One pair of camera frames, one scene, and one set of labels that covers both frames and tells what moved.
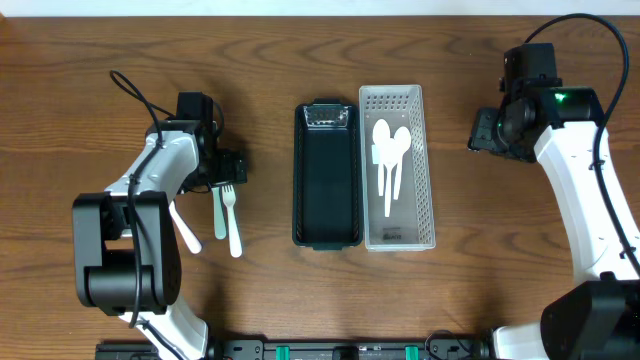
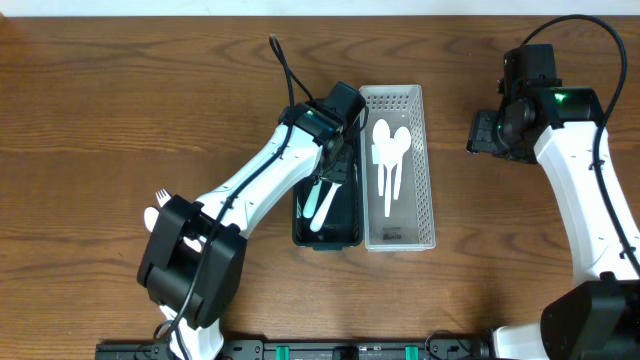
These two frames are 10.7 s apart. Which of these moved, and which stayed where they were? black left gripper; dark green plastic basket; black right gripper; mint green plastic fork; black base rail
Moved: mint green plastic fork; black left gripper
Stayed: black base rail; black right gripper; dark green plastic basket
